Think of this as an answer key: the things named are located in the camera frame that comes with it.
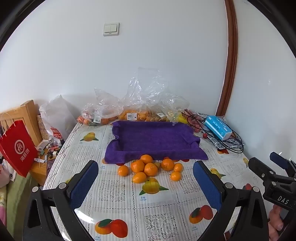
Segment clear bag of kumquats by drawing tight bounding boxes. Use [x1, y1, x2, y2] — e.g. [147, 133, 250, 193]
[118, 67, 167, 122]

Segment red paper bag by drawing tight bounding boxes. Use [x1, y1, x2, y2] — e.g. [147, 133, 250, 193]
[0, 112, 38, 178]

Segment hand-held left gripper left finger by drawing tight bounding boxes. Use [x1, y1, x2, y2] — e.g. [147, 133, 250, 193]
[22, 160, 100, 241]

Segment wooden bedside table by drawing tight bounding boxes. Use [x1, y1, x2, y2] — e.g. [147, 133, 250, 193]
[30, 139, 60, 186]

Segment brown wooden door frame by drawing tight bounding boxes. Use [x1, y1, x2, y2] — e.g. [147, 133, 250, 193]
[216, 0, 238, 117]

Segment clear bag of brown fruits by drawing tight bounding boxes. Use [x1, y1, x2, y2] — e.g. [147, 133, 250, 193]
[148, 109, 170, 122]

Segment blue tissue pack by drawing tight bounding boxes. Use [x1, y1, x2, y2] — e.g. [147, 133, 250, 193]
[204, 115, 233, 141]

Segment clear bag of mandarins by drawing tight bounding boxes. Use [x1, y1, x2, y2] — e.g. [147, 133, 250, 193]
[77, 88, 125, 127]

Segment person's right hand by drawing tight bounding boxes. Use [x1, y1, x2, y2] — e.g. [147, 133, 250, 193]
[269, 206, 289, 241]

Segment white plastic bag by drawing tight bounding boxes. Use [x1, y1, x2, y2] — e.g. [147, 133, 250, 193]
[39, 95, 78, 145]

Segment grey patterned mat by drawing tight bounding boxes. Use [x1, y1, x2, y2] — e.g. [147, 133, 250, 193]
[203, 132, 243, 149]

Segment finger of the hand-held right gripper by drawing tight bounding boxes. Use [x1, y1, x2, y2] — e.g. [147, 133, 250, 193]
[269, 152, 296, 178]
[248, 157, 281, 183]

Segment clear bag of yellow fruits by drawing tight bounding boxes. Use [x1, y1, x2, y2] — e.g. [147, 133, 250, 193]
[169, 93, 190, 124]

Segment black wire basket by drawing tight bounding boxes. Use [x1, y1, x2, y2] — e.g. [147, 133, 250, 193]
[181, 111, 245, 154]

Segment white light switch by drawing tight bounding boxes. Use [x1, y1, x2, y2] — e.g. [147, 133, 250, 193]
[103, 22, 120, 36]

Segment purple towel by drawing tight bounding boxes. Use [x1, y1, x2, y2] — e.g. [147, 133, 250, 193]
[105, 120, 208, 164]

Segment oval orange kumquat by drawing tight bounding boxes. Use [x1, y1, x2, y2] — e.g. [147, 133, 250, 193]
[132, 172, 147, 184]

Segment patterned paper box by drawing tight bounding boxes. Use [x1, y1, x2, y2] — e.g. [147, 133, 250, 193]
[36, 115, 50, 141]

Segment bag of small red fruits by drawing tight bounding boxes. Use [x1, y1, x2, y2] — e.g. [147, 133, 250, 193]
[185, 109, 206, 133]

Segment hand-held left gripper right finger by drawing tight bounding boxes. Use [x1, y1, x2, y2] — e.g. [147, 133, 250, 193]
[193, 160, 270, 241]

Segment green bed sheet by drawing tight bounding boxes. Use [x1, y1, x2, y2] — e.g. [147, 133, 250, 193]
[0, 174, 40, 234]

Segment wooden headboard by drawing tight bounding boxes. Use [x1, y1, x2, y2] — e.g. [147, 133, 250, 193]
[0, 100, 43, 145]

